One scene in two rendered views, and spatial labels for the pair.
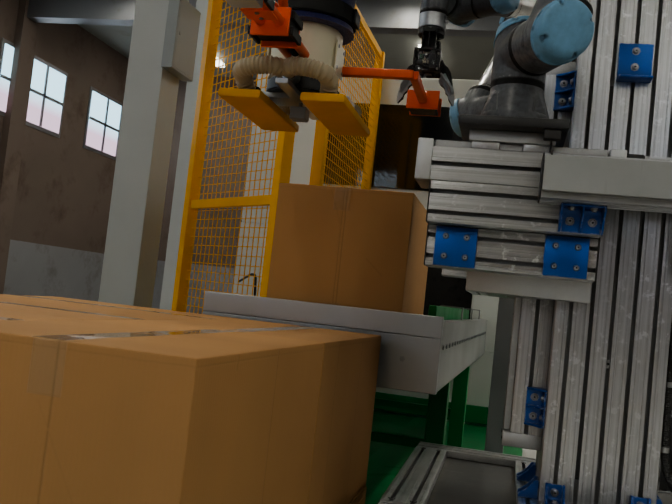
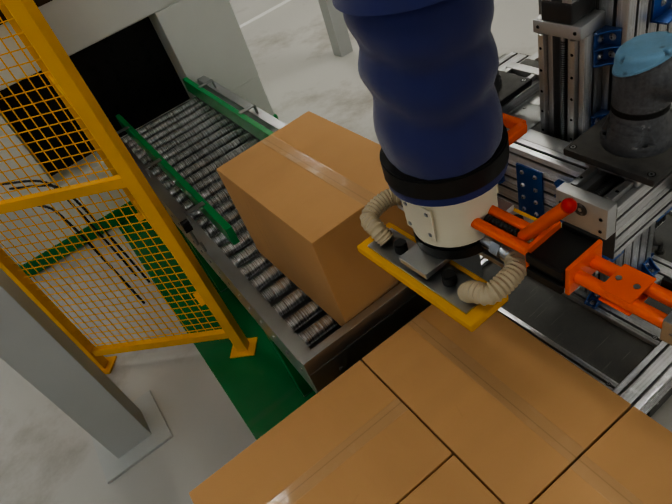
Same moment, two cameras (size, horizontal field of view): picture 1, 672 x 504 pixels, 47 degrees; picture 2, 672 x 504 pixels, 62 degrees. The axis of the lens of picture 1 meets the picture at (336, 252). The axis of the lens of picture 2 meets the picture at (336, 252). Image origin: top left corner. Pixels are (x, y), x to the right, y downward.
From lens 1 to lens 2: 1.97 m
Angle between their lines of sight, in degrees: 55
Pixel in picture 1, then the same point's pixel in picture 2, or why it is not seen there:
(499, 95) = (652, 130)
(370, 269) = not seen: hidden behind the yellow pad
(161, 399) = not seen: outside the picture
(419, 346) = (467, 261)
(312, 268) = (370, 276)
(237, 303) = (334, 348)
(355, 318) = not seen: hidden behind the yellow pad
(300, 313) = (384, 312)
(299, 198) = (336, 240)
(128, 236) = (20, 332)
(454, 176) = (629, 216)
